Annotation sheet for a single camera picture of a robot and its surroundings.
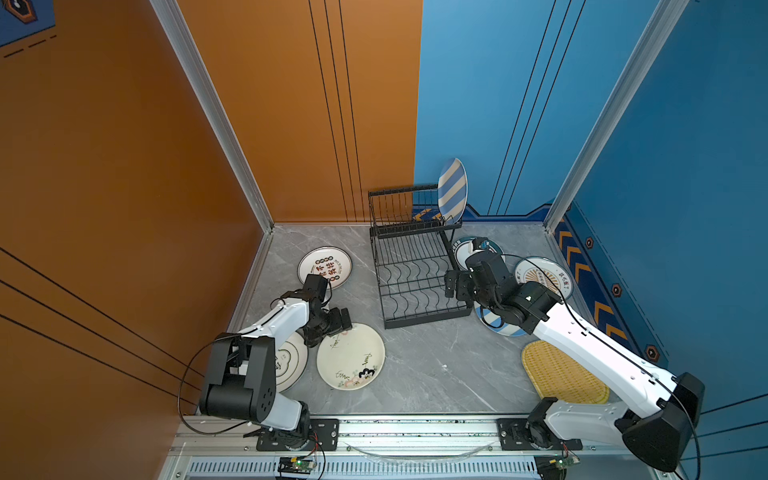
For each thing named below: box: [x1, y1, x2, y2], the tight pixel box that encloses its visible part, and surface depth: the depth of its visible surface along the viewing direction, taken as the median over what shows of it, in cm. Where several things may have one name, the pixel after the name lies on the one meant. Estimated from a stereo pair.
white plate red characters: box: [297, 245, 353, 289], surface depth 110 cm
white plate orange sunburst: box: [514, 256, 574, 300], surface depth 107 cm
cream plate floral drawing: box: [316, 323, 386, 391], surface depth 87 cm
